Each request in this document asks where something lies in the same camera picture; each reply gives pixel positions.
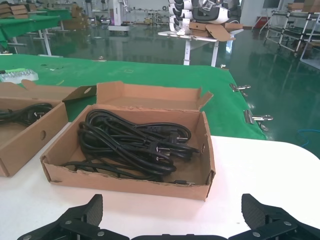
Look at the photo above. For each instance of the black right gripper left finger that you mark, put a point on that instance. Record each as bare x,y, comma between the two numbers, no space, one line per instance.
85,222

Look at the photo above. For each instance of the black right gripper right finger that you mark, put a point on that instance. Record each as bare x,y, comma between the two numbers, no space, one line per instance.
260,220

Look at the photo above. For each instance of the open brown cardboard box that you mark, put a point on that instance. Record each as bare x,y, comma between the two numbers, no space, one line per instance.
125,185
25,150

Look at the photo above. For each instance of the flat cardboard box pieces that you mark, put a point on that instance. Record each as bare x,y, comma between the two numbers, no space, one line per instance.
215,31

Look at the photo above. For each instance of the white robot shell parts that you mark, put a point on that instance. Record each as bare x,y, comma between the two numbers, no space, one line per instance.
215,11

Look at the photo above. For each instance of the clear plastic bit case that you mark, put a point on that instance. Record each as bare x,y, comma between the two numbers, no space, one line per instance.
20,76

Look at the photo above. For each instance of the green table cloth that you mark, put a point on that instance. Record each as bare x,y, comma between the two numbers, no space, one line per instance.
175,77

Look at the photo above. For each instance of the white table with metal legs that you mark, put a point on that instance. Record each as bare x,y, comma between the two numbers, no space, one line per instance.
200,38

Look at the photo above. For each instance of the pile of cardboard boxes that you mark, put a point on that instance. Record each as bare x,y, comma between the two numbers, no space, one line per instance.
77,20

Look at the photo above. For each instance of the green topped work table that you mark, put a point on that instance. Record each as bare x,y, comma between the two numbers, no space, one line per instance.
25,25

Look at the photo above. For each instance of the metal pipe storage rack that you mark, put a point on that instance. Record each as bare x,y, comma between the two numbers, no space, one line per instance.
285,15

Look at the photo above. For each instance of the white machine on base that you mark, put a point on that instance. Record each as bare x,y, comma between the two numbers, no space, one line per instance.
118,15

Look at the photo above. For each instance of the stacked brown cardboard boxes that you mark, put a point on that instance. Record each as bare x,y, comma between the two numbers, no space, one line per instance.
15,11

